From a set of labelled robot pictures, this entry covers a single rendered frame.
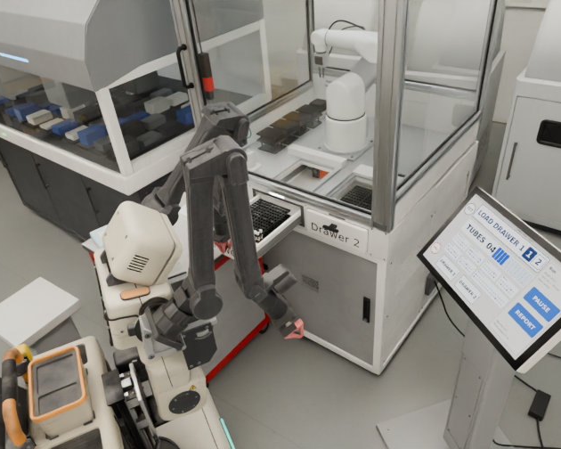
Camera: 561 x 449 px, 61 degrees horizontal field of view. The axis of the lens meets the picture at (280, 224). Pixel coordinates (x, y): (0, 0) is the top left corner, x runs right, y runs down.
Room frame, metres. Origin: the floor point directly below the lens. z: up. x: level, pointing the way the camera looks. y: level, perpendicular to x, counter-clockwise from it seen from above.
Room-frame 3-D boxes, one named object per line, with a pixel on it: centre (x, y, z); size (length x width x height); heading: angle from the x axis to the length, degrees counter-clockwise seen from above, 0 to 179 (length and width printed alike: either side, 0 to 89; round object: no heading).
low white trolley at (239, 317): (1.83, 0.52, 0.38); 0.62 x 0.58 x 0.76; 49
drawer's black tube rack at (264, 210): (1.70, 0.09, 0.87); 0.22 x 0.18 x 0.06; 139
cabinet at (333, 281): (2.11, -0.35, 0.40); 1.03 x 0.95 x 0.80; 49
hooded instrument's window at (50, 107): (3.18, 1.07, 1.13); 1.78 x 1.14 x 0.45; 49
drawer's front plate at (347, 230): (1.58, -0.23, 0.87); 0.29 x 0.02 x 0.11; 49
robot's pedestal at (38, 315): (1.41, 1.04, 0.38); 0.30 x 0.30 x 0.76; 52
